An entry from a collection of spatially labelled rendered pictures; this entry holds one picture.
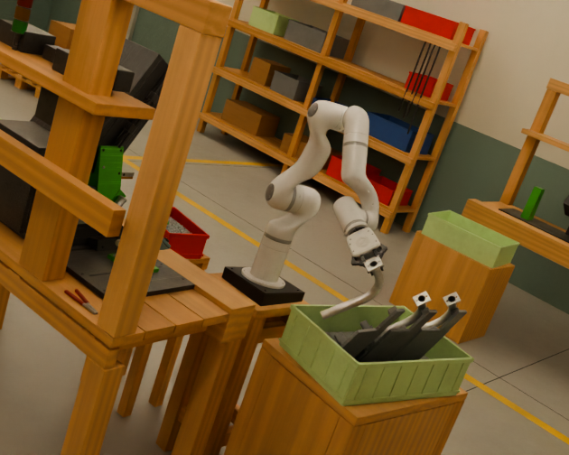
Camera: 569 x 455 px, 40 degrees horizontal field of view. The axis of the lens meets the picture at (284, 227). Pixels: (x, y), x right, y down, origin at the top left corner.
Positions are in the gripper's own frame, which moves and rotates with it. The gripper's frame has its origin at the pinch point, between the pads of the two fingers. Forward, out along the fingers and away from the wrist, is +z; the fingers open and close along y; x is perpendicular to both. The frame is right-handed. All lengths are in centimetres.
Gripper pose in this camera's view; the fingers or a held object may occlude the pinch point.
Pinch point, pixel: (374, 266)
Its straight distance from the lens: 261.8
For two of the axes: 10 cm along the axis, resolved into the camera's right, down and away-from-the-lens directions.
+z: 2.8, 6.8, -6.8
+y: 9.1, -4.2, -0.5
